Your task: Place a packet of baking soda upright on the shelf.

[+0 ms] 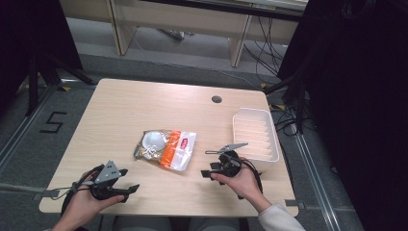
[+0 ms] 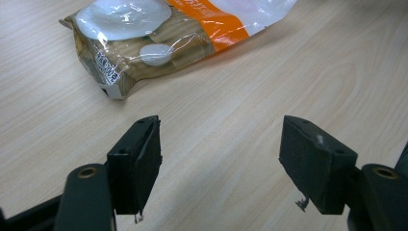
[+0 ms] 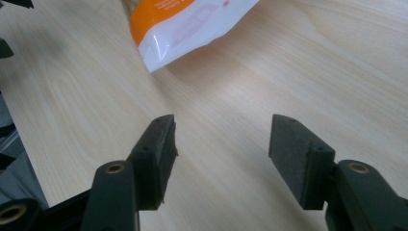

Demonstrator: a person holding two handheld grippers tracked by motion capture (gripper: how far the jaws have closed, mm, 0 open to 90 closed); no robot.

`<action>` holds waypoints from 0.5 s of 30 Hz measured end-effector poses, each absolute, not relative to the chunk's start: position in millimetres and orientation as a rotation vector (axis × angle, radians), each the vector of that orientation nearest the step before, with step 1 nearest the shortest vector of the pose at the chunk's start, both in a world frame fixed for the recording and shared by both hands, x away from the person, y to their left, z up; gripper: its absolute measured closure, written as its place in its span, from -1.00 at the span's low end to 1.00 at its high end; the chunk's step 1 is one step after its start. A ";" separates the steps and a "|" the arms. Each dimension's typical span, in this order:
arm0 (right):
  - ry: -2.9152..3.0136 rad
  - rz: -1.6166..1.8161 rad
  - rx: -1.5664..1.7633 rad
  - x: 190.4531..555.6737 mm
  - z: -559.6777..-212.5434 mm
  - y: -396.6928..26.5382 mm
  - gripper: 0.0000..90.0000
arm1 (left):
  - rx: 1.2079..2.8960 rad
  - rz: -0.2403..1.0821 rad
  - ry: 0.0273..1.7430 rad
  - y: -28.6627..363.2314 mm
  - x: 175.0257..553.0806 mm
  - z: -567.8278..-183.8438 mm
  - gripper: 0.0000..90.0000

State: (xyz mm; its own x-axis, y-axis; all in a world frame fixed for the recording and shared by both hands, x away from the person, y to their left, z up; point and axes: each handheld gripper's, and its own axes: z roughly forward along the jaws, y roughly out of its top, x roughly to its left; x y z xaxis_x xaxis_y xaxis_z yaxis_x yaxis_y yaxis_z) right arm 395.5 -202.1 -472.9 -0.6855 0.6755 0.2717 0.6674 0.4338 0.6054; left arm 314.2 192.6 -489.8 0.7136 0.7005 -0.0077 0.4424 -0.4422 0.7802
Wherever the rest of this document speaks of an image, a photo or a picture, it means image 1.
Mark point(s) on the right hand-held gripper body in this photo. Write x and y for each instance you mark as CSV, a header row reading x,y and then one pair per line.
x,y
230,163

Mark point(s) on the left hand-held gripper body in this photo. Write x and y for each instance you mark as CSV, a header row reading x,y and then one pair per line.
x,y
107,174

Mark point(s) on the white plastic basket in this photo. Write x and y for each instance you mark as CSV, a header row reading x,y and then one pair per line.
x,y
255,134

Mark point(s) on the clear orange white snack bag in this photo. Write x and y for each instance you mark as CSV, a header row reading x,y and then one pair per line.
x,y
179,150

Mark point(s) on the person's right hand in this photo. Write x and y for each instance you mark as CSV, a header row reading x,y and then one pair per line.
x,y
245,183

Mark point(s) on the person's left hand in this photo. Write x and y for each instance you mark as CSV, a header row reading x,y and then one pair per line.
x,y
80,205

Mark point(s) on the black metal stand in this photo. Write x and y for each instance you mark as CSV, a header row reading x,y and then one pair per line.
x,y
300,102
33,86

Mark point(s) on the black curtain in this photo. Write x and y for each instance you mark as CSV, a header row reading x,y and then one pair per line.
x,y
352,112

